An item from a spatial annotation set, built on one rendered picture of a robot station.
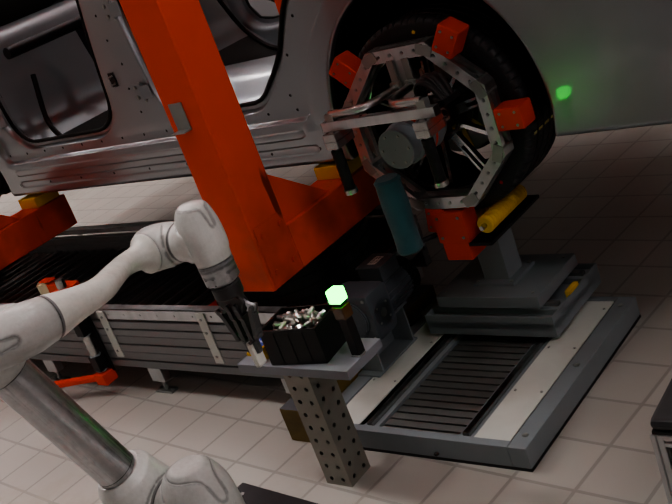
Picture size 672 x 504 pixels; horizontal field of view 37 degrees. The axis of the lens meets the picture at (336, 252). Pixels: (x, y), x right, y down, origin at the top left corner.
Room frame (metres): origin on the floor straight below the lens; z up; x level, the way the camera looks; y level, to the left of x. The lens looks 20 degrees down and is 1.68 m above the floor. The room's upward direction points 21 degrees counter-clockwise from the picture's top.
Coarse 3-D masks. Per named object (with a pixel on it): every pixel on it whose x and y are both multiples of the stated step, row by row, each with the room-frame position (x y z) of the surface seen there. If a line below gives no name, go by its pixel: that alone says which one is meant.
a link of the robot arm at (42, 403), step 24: (0, 384) 1.97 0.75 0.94; (24, 384) 1.99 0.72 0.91; (48, 384) 2.03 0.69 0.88; (24, 408) 2.00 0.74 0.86; (48, 408) 2.01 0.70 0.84; (72, 408) 2.04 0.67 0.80; (48, 432) 2.02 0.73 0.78; (72, 432) 2.02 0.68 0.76; (96, 432) 2.06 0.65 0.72; (72, 456) 2.04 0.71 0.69; (96, 456) 2.04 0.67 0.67; (120, 456) 2.07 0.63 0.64; (144, 456) 2.11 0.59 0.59; (96, 480) 2.06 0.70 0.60; (120, 480) 2.06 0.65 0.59; (144, 480) 2.06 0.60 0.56
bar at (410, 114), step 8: (432, 104) 2.75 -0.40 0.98; (376, 112) 2.89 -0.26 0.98; (384, 112) 2.86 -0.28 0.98; (392, 112) 2.83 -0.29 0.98; (400, 112) 2.80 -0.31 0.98; (408, 112) 2.78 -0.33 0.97; (416, 112) 2.76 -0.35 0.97; (424, 112) 2.74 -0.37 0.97; (432, 112) 2.73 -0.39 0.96; (440, 112) 2.74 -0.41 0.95; (336, 120) 2.98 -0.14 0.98; (344, 120) 2.95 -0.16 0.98; (352, 120) 2.93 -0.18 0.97; (360, 120) 2.91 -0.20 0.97; (368, 120) 2.89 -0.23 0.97; (376, 120) 2.87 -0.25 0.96; (384, 120) 2.85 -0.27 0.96; (392, 120) 2.83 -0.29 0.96; (400, 120) 2.81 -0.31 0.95; (408, 120) 2.79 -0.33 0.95; (328, 128) 3.00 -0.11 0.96; (336, 128) 2.98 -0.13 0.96; (344, 128) 2.96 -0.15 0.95
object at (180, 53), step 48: (144, 0) 3.03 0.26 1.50; (192, 0) 3.10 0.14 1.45; (144, 48) 3.09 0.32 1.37; (192, 48) 3.04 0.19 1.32; (192, 96) 3.01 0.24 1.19; (192, 144) 3.07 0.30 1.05; (240, 144) 3.07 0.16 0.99; (240, 192) 3.02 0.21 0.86; (240, 240) 3.04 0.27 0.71; (288, 240) 3.09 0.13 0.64
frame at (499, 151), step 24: (384, 48) 3.05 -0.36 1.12; (408, 48) 2.97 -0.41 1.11; (360, 72) 3.11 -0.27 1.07; (456, 72) 2.88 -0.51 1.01; (480, 72) 2.87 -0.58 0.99; (360, 96) 3.14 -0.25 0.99; (480, 96) 2.83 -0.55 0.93; (360, 144) 3.19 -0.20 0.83; (504, 144) 2.83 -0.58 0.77; (384, 168) 3.20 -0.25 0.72; (408, 192) 3.09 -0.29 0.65; (432, 192) 3.09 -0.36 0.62; (456, 192) 3.02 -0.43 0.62; (480, 192) 2.90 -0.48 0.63
